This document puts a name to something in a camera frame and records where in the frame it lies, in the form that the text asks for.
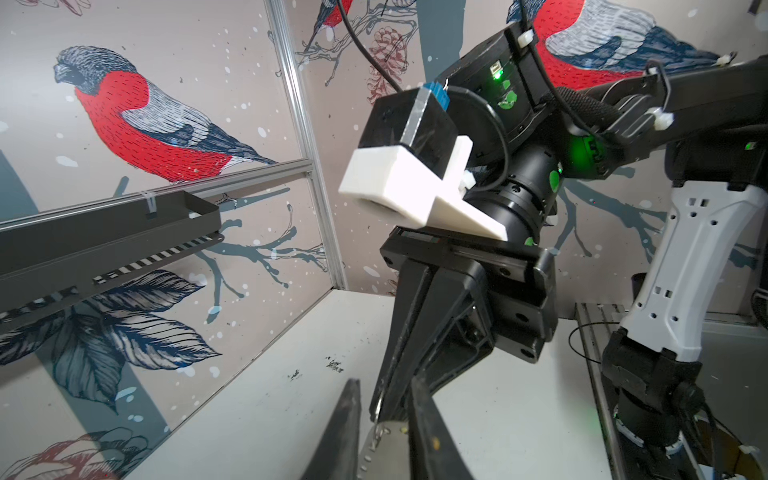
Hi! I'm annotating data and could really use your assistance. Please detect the silver metal keyring carabiner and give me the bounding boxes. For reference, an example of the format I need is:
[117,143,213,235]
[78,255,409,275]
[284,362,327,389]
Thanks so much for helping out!
[357,421,411,480]

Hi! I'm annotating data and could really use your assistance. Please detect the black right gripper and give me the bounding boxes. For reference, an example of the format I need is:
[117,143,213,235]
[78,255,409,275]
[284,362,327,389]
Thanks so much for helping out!
[369,227,558,423]

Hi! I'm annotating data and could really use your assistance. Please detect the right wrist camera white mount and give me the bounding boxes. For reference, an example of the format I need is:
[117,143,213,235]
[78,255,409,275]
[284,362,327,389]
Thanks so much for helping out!
[337,86,510,242]

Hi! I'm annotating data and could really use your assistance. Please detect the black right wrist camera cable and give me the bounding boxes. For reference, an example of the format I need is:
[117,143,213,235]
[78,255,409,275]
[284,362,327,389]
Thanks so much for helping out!
[334,0,511,193]

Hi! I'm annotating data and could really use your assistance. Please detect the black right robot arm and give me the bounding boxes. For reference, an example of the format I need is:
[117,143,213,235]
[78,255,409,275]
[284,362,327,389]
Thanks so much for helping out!
[355,19,767,479]

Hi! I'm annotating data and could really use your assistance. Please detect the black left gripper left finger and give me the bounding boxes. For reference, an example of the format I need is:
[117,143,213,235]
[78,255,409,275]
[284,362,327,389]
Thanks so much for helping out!
[301,379,361,480]

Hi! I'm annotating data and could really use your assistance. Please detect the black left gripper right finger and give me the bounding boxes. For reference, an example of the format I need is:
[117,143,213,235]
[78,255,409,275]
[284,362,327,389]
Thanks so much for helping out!
[407,376,473,480]

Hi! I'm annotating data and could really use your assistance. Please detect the dark grey hanging shelf basket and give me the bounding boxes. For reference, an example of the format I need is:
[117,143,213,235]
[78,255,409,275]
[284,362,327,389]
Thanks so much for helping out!
[1,191,223,333]

